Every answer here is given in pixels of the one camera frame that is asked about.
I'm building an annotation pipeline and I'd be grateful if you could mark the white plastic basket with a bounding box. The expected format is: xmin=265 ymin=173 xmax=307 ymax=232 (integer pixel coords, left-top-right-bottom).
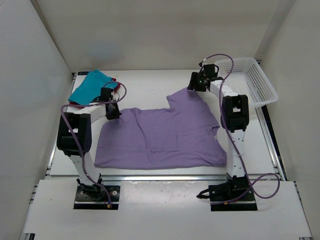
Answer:
xmin=214 ymin=57 xmax=278 ymax=108

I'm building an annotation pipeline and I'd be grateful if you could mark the aluminium table rail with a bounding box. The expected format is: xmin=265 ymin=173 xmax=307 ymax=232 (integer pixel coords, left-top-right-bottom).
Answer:
xmin=102 ymin=174 xmax=227 ymax=182

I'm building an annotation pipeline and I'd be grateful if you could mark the red t shirt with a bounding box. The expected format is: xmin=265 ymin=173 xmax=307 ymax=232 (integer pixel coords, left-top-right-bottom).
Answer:
xmin=68 ymin=78 xmax=120 ymax=106

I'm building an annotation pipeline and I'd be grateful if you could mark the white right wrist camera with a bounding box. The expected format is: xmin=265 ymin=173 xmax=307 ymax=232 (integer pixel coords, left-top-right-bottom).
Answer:
xmin=198 ymin=58 xmax=207 ymax=67

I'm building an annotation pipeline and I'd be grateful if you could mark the lilac t shirt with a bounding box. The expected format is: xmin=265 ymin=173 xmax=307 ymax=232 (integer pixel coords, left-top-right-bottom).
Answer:
xmin=94 ymin=88 xmax=227 ymax=170

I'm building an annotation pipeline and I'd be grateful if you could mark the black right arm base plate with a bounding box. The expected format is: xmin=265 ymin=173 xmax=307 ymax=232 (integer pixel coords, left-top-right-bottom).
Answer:
xmin=196 ymin=182 xmax=258 ymax=212

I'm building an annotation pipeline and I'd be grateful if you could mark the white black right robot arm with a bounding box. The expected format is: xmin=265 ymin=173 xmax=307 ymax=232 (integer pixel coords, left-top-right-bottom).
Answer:
xmin=187 ymin=64 xmax=250 ymax=205

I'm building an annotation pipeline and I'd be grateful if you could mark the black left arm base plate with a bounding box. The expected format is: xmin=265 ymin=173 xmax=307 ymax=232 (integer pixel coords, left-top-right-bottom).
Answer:
xmin=73 ymin=179 xmax=121 ymax=210

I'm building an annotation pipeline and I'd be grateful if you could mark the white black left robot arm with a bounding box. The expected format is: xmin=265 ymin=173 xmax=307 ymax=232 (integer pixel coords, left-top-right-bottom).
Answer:
xmin=56 ymin=86 xmax=121 ymax=202

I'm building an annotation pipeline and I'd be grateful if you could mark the teal t shirt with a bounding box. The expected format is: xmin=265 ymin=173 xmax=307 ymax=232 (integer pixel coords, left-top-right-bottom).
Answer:
xmin=68 ymin=69 xmax=118 ymax=105

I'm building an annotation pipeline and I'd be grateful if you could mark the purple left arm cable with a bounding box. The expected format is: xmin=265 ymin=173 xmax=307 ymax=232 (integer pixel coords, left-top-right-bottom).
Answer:
xmin=60 ymin=81 xmax=127 ymax=205

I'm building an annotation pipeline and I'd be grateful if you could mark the blue label sticker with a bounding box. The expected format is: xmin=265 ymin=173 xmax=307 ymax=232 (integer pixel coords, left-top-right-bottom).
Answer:
xmin=77 ymin=71 xmax=90 ymax=76

